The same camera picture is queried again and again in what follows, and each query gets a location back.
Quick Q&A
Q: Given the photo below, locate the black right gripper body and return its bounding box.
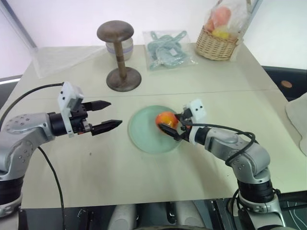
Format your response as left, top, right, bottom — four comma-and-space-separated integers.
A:
177, 103, 194, 142

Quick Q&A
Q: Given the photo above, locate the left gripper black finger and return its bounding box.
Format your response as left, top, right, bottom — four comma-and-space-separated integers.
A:
91, 119, 123, 137
83, 100, 112, 113

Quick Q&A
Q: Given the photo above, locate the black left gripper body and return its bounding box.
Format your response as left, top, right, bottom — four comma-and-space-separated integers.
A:
70, 102, 94, 136

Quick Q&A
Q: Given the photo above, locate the orange red round fruit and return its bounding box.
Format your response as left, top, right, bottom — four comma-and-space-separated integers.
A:
155, 111, 179, 130

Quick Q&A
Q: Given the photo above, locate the pale green round plate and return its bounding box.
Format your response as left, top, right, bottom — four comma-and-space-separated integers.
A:
128, 105, 186, 154

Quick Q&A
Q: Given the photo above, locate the yellow fruit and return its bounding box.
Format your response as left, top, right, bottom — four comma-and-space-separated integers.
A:
212, 28, 230, 40

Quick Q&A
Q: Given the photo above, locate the clear plastic fruit bag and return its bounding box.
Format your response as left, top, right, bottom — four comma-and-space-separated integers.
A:
203, 0, 255, 46

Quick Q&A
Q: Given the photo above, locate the brown wooden mushroom stand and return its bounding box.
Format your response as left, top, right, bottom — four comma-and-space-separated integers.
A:
96, 20, 142, 92

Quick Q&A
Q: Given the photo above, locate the clear plastic sheet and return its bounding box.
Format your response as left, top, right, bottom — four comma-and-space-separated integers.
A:
30, 45, 106, 79

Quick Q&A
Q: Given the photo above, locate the white jar with purple band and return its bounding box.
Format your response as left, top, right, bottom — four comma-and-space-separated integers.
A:
105, 35, 134, 61

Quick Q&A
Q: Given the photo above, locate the woven wicker basket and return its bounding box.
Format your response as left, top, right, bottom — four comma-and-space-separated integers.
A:
195, 24, 240, 61

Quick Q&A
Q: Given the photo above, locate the grey rounded shape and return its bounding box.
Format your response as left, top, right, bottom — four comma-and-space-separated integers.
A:
112, 203, 137, 230
176, 200, 202, 230

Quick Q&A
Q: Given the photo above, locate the dark side table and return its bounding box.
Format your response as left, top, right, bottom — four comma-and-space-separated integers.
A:
260, 65, 307, 104

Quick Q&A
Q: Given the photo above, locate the pink peach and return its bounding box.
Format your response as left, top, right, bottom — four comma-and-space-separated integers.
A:
213, 6, 233, 27

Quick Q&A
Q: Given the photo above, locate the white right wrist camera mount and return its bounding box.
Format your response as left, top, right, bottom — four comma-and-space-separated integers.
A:
188, 98, 209, 146

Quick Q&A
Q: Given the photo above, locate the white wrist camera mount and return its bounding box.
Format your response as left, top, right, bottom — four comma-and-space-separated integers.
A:
57, 81, 85, 138
188, 98, 209, 146

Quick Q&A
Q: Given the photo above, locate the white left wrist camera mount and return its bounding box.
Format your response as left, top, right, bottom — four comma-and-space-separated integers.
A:
57, 81, 85, 138

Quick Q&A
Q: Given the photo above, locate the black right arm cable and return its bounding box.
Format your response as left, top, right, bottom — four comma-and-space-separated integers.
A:
191, 122, 260, 166

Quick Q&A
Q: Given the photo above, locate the clear bag of blue rope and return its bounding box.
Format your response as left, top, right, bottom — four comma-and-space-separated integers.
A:
142, 29, 199, 71

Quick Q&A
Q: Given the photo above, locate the grey slanted window frame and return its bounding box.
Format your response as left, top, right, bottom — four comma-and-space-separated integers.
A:
0, 0, 38, 49

